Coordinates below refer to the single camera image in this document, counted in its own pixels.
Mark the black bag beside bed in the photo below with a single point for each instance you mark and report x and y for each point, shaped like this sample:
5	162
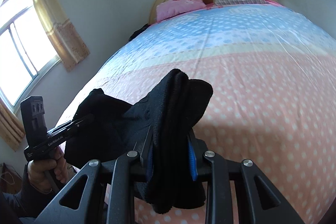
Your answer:
137	32

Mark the person left hand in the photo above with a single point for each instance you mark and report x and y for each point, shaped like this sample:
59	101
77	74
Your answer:
37	169

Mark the yellow curtain lower left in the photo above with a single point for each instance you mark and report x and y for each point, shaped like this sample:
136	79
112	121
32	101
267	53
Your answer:
12	130

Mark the black pants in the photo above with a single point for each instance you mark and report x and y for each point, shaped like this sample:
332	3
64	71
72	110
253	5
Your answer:
170	111

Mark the polka dot bed sheet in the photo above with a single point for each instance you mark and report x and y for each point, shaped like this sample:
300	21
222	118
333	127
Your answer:
273	75

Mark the yellow curtain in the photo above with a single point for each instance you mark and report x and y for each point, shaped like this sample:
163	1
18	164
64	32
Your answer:
62	34
12	130

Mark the pink pillow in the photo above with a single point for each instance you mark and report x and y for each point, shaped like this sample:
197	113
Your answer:
171	8

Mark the left side window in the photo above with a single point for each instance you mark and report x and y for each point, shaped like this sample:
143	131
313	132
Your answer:
26	52

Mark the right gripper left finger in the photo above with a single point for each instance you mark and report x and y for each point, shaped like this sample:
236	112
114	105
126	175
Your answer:
111	164

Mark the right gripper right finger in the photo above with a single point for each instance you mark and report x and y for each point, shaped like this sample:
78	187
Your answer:
237	190

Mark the dark left sleeve forearm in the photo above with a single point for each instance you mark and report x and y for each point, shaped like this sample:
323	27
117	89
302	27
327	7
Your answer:
27	203

